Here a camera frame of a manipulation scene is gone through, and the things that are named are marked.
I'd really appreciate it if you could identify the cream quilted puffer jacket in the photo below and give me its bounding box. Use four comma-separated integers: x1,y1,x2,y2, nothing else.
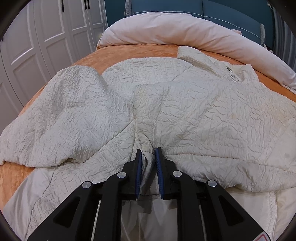
1,46,295,240

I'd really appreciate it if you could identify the white panelled wardrobe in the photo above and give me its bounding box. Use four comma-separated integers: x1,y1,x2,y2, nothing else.
1,0,107,128

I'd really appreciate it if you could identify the grey striped curtain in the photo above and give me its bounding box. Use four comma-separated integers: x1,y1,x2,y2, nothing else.
273,6,296,71

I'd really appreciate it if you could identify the pale pink rolled duvet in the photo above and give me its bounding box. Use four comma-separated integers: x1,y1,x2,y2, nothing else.
97,11,295,92

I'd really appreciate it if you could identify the blue upholstered headboard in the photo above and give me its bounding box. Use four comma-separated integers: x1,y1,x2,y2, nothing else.
125,0,274,48

